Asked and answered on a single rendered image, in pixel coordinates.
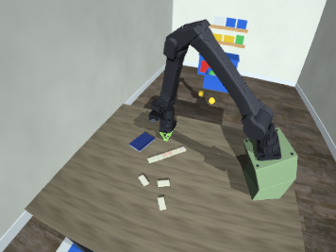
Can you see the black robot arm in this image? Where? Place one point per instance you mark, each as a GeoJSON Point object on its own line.
{"type": "Point", "coordinates": [256, 116]}

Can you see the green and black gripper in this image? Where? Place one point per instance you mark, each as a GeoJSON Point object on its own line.
{"type": "Point", "coordinates": [170, 126]}

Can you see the white domino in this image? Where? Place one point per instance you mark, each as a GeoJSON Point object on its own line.
{"type": "Point", "coordinates": [161, 203]}
{"type": "Point", "coordinates": [143, 180]}
{"type": "Point", "coordinates": [163, 183]}
{"type": "Point", "coordinates": [153, 159]}
{"type": "Point", "coordinates": [181, 149]}
{"type": "Point", "coordinates": [171, 153]}
{"type": "Point", "coordinates": [162, 156]}

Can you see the blue flat rectangular pad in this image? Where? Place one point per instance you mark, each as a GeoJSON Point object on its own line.
{"type": "Point", "coordinates": [142, 142]}

